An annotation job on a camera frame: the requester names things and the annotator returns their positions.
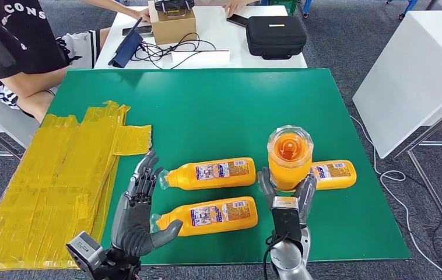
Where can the orange detergent bottle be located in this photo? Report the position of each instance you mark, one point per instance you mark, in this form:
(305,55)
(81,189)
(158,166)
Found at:
(290,170)
(337,182)
(205,228)
(213,182)

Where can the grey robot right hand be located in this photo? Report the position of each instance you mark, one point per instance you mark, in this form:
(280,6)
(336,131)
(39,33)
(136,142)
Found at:
(308,201)

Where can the green plastic crate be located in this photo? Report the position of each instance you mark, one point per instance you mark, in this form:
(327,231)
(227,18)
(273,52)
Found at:
(286,6)

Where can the dark flat tablet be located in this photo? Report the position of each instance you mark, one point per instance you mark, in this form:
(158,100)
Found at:
(147,31)

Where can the black controller device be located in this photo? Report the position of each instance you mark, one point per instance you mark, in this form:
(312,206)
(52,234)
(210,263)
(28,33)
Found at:
(172,4)

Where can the white flat box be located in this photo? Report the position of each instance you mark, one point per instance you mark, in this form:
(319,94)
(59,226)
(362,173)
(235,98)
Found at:
(201,58)

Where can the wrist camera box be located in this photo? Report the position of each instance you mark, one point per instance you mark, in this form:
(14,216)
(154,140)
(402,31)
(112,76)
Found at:
(286,220)
(86,249)

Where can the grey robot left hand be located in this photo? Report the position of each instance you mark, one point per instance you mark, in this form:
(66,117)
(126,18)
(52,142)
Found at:
(132,228)

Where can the cardboard box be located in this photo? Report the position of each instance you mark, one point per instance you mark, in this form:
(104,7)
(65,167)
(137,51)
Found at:
(172,31)

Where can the navy blue pouch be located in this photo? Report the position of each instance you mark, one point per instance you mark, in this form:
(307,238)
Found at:
(127,49)

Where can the person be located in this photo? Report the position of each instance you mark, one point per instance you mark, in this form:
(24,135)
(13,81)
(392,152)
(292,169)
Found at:
(232,6)
(20,38)
(120,7)

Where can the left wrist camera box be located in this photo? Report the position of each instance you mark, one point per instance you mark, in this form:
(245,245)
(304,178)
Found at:
(86,249)

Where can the white cabinet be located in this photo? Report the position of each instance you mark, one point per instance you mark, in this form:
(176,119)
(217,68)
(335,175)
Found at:
(410,73)

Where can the black carrying case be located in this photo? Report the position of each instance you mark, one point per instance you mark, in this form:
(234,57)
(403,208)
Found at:
(276,38)

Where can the metal stand frame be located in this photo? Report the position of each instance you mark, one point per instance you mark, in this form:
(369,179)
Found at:
(429,188)

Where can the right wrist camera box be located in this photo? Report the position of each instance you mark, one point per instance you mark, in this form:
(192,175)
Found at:
(286,220)

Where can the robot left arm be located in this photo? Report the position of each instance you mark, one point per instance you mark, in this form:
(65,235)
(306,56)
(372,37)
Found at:
(122,266)

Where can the black smartphone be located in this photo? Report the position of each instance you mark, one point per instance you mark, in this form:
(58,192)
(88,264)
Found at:
(237,20)

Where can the white desk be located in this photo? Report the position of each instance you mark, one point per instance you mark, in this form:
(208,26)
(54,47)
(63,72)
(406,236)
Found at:
(221,36)

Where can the yellow taped cardboard sheet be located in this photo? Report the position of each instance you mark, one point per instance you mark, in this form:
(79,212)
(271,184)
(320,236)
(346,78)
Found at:
(51,185)

